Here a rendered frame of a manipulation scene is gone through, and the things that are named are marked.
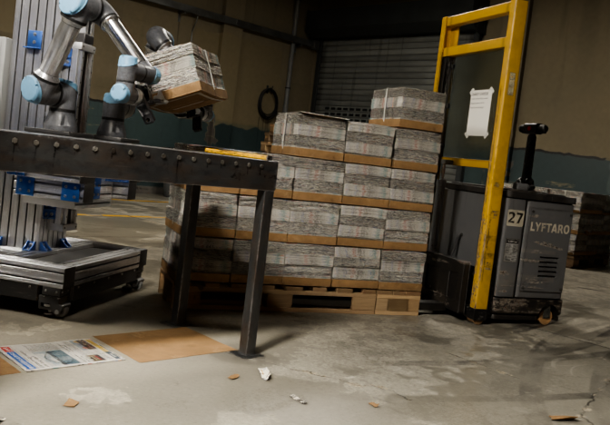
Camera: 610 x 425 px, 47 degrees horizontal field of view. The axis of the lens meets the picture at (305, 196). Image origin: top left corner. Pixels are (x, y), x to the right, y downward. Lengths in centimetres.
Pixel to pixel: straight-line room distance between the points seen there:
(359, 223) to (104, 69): 732
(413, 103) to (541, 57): 658
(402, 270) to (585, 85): 646
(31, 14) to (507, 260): 288
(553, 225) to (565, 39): 618
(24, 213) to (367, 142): 180
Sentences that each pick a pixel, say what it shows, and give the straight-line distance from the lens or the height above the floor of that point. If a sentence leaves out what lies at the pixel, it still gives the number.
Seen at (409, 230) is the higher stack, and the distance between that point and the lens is 404.
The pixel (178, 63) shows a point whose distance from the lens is 324.
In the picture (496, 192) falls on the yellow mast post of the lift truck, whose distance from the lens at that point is 411.
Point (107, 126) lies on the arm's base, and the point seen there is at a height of 87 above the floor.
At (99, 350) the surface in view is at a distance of 285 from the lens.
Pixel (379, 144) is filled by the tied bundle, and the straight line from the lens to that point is 391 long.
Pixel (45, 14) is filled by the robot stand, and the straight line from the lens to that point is 367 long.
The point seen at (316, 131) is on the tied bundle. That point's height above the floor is 98.
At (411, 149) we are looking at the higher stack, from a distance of 400.
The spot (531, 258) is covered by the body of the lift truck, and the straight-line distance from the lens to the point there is 437.
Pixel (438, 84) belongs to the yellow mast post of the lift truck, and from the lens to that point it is 470.
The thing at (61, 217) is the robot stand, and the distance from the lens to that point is 362.
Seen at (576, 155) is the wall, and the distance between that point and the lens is 1003.
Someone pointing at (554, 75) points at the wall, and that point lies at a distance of 1035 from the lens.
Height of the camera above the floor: 82
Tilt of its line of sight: 3 degrees down
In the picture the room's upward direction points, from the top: 7 degrees clockwise
